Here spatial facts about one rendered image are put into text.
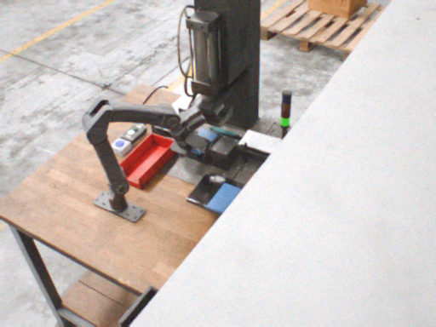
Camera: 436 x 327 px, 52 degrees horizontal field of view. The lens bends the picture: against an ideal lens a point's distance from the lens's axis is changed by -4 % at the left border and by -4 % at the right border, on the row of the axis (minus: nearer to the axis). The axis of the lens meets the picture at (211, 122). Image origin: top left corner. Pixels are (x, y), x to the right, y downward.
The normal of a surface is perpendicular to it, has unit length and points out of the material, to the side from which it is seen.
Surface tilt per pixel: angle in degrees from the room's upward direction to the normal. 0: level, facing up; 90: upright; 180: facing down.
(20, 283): 0
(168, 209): 0
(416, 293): 0
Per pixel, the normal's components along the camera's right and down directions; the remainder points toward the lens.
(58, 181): -0.04, -0.80
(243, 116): -0.49, 0.54
